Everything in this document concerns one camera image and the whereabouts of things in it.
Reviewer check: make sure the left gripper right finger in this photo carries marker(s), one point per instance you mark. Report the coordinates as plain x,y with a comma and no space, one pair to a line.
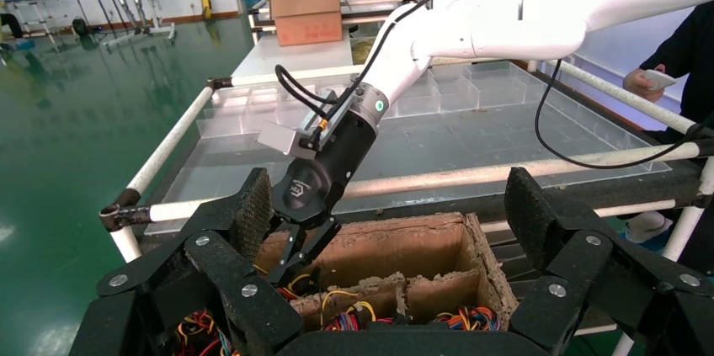
563,264

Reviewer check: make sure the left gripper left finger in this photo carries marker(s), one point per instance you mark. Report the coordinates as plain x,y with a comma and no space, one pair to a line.
223,264

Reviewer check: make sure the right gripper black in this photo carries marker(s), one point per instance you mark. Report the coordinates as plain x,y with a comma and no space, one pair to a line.
329,175

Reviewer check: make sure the white handheld device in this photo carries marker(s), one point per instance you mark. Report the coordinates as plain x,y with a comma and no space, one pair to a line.
661,79

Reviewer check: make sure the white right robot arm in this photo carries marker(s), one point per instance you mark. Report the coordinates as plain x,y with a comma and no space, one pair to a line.
502,24

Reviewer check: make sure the bystander bare hand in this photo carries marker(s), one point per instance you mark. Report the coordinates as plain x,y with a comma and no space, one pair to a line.
636,83

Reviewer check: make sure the worn cardboard box with dividers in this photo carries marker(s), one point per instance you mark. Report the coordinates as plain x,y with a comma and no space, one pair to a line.
390,247

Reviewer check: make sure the black pipe joint connector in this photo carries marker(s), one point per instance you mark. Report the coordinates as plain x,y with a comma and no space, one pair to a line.
219,83
704,139
123,211

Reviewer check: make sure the clear acrylic divider tray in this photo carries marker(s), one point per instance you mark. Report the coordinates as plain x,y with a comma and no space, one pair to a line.
474,136

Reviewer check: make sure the white work table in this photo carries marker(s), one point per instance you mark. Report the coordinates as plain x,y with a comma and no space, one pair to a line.
295,55

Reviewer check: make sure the closed brown cardboard box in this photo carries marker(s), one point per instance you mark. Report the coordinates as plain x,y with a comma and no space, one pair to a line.
307,19

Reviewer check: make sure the person in black long sleeves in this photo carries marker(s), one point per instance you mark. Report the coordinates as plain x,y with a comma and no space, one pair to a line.
689,52

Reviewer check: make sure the yellow floor sign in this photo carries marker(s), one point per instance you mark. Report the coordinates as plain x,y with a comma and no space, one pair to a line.
206,6

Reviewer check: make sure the white metal rack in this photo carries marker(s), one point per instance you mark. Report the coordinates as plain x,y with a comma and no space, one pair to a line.
30,13

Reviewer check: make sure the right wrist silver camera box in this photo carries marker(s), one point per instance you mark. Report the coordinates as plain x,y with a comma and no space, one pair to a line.
284,136

